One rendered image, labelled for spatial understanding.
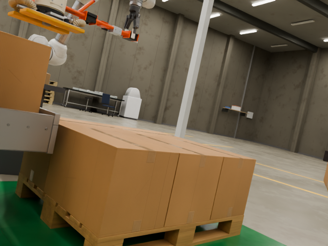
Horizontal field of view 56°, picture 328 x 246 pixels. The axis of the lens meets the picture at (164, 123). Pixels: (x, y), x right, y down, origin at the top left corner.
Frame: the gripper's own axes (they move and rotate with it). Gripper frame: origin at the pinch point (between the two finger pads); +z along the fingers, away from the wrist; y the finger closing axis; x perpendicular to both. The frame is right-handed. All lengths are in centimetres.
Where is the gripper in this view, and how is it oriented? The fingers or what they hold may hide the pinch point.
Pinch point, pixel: (129, 34)
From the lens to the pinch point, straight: 230.2
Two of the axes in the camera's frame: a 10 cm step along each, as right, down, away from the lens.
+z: -2.1, 9.8, 0.4
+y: 6.8, 1.7, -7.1
